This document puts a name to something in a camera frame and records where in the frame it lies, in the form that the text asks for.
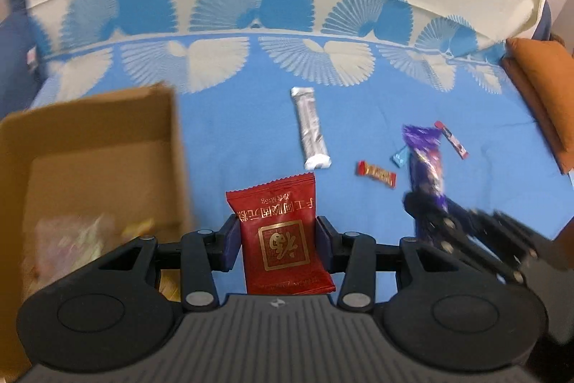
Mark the clear bag of colourful candies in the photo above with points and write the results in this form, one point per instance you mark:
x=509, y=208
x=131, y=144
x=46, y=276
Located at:
x=71, y=239

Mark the red packet with gold square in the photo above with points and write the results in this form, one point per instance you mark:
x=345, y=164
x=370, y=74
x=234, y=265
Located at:
x=278, y=212

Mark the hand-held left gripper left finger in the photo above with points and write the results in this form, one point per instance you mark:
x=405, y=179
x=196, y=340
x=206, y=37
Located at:
x=231, y=244

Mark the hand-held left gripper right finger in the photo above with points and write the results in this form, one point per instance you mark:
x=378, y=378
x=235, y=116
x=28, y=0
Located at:
x=325, y=244

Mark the red coffee stick sachet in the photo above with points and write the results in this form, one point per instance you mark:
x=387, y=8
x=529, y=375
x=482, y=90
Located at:
x=453, y=140

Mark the purple snack packet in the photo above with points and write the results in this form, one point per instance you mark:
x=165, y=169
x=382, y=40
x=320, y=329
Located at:
x=426, y=167

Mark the blue white printed blanket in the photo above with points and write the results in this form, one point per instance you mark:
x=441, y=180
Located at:
x=251, y=118

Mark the small red gold snack bar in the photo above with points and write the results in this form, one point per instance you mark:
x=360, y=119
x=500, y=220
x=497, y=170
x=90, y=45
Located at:
x=376, y=173

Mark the small blue candy packet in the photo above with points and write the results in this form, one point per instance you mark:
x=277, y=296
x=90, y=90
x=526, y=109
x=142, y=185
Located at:
x=400, y=157

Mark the silver stick packet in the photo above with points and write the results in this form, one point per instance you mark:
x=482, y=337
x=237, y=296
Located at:
x=309, y=127

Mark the cardboard box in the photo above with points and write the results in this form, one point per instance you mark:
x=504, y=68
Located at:
x=89, y=176

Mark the orange cushion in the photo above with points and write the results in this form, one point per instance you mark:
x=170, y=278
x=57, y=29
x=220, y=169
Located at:
x=551, y=69
x=533, y=114

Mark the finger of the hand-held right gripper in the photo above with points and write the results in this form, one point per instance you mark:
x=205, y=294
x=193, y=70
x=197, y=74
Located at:
x=466, y=253
x=430, y=208

